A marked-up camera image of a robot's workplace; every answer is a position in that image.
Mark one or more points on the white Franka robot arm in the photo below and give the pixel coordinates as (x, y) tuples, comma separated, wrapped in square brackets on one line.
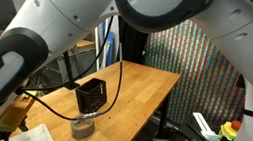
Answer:
[(73, 11)]

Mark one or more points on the black perforated crate box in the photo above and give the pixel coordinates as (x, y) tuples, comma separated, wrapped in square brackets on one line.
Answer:
[(91, 96)]

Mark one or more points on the black vertical stand pole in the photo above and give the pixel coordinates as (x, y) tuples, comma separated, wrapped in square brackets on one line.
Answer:
[(69, 72)]

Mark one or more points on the black metal table leg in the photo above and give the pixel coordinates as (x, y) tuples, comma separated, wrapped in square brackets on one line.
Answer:
[(164, 118)]

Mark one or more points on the yellow red emergency stop button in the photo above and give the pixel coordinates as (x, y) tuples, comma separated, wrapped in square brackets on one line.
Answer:
[(229, 130)]

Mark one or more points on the yellow-green wrist camera mount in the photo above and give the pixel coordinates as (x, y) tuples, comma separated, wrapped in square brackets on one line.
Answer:
[(13, 114)]

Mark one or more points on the grey duct tape roll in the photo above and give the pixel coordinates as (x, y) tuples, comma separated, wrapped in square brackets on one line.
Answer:
[(83, 129)]

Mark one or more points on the white metal bracket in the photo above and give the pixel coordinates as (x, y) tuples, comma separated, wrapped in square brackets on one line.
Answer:
[(203, 124)]

